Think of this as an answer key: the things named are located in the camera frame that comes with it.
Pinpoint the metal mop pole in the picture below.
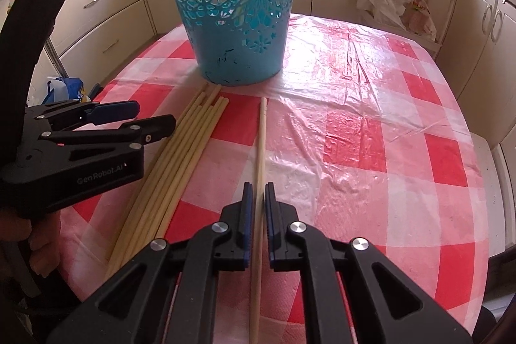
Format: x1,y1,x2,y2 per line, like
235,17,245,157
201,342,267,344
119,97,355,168
44,38,68,82

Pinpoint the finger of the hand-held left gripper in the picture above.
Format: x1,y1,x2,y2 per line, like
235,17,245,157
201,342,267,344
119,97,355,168
39,115,177,167
26,100,140,127

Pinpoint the red checked plastic tablecloth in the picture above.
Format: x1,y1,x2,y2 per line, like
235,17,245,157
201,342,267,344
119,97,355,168
66,11,490,344

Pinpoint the person's left hand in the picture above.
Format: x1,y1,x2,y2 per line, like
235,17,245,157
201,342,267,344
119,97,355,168
24,212,63,277

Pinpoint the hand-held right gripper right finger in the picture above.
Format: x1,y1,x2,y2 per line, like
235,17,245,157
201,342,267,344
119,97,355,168
264,183,472,344

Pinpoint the cream cabinet with curved handles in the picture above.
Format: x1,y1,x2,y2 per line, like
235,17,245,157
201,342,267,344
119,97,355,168
437,0,516,151

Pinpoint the blue and white bag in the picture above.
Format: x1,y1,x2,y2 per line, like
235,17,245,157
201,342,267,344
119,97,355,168
42,77,91,105

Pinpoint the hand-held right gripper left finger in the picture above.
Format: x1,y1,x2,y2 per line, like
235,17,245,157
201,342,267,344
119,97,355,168
46,183,254,344

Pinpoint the bundle of pale chopsticks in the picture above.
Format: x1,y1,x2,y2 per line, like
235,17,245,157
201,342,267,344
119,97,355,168
105,83,228,272

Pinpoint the cream drawer cabinet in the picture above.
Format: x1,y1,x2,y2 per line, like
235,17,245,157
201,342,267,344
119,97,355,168
34,0,158,95

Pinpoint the white plastic bag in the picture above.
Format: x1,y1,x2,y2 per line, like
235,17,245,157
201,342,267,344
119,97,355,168
357,0,438,40

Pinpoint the wooden chopstick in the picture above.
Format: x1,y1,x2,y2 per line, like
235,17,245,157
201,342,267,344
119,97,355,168
249,97,269,344

